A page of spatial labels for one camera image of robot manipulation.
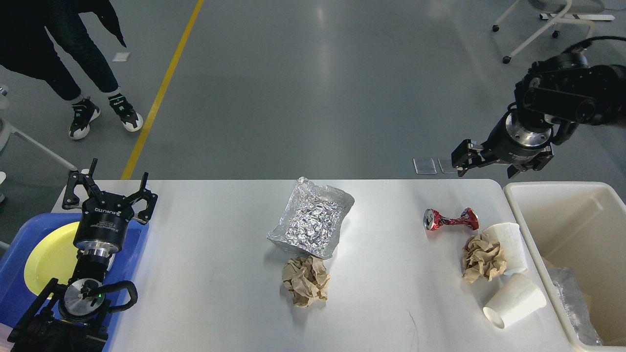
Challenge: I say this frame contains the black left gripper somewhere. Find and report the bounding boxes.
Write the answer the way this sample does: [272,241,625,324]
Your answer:
[61,158,158,256]

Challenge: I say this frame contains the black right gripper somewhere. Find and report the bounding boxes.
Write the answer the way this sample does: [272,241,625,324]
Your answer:
[451,111,554,179]

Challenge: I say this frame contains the yellow-green plastic plate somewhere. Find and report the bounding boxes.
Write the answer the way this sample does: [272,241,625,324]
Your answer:
[24,221,79,296]

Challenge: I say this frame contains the foil tray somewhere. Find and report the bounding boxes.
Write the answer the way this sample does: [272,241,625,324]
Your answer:
[547,268,603,346]
[267,177,354,259]

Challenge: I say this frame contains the brown paper bag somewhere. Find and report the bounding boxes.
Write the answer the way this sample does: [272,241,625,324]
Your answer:
[542,258,626,346]

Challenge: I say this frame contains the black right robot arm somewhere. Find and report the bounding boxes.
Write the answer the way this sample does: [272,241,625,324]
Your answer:
[451,36,626,178]

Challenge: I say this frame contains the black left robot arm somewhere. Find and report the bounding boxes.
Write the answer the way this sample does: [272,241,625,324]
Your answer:
[7,158,158,352]

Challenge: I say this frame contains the floor outlet plates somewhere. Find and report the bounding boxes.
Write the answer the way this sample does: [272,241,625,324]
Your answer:
[413,157,457,175]

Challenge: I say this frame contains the crushed red soda can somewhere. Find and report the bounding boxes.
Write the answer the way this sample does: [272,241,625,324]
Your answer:
[423,207,479,230]

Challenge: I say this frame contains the small crumpled brown paper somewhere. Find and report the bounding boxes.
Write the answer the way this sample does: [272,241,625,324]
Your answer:
[461,234,508,284]

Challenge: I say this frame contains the cream plastic bin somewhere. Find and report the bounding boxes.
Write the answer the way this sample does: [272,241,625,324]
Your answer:
[504,182,626,352]

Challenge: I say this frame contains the white chair leg left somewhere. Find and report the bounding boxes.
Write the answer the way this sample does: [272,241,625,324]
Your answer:
[0,84,78,204]

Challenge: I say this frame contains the white paper cup lying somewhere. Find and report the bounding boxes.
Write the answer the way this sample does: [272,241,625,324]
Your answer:
[483,273,546,329]

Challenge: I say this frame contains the white office chair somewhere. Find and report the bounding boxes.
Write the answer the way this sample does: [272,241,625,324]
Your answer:
[502,0,615,64]

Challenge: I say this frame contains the person in black coat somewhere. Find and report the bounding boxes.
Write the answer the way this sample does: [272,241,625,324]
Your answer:
[0,0,144,140]

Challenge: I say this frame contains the crumpled brown paper ball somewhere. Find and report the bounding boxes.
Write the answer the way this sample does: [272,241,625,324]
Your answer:
[282,256,330,308]

